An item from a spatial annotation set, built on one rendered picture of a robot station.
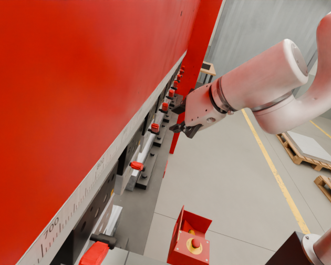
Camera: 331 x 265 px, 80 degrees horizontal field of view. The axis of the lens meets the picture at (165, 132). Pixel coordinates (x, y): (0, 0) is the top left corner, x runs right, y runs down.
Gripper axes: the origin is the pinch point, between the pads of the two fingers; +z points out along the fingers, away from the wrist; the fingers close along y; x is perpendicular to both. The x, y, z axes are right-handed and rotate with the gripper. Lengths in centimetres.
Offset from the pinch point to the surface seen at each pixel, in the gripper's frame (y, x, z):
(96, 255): -31.8, 19.9, -11.8
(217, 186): 19, -170, 125
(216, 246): -43, -129, 91
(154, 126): -1.9, 3.7, 5.9
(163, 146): 18, -39, 63
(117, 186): -20.8, 11.5, 6.0
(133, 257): -37.3, -1.8, 16.5
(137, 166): -17.4, 12.1, -3.6
